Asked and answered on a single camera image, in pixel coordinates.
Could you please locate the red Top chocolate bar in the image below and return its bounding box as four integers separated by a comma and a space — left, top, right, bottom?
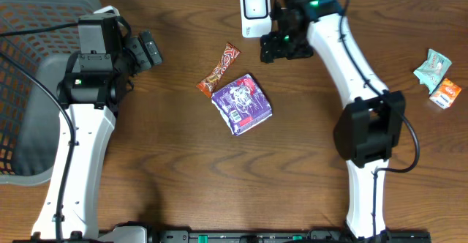
197, 42, 241, 97

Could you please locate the red blue noodle packet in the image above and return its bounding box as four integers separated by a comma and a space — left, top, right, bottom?
211, 74, 273, 136

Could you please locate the teal white snack packet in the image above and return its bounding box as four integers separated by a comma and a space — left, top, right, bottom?
413, 49, 452, 94

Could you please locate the small orange carton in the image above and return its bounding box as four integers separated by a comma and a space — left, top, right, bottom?
429, 78, 462, 109

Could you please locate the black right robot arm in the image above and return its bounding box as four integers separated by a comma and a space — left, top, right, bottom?
260, 0, 406, 242

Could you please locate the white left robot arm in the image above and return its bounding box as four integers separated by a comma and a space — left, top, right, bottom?
31, 7, 162, 242

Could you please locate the grey plastic mesh basket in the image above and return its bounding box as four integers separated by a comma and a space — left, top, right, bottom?
1, 0, 102, 186

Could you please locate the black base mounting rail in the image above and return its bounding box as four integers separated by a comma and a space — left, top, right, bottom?
98, 226, 431, 243

